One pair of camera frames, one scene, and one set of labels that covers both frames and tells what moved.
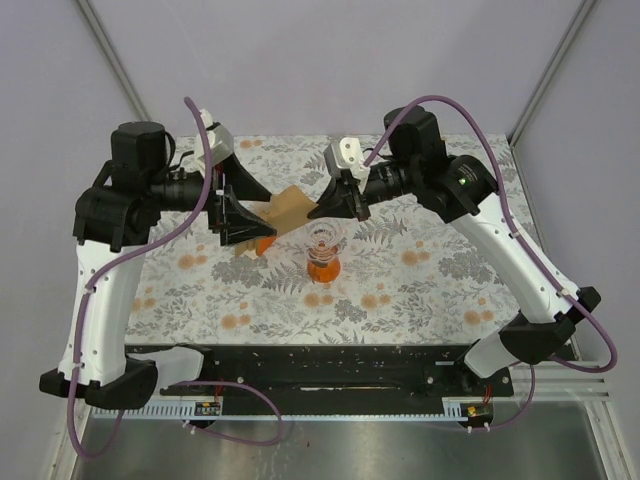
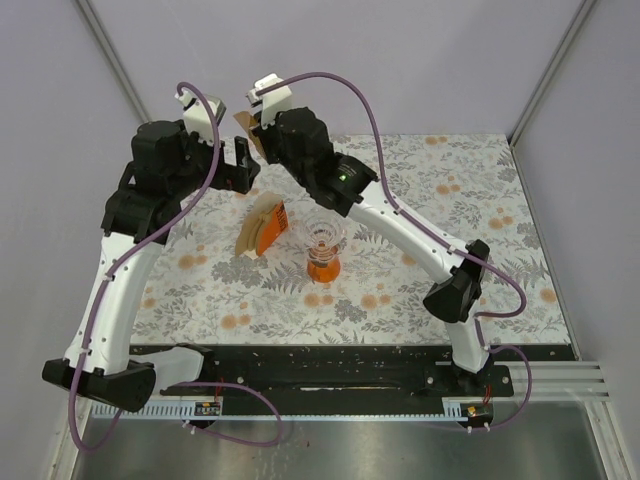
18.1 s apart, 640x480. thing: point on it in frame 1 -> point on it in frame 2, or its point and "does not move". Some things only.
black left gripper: (239, 223) -> (238, 176)
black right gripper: (342, 199) -> (265, 135)
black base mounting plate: (336, 378) does not move
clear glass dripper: (324, 235) does not move
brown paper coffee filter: (288, 208) -> (248, 121)
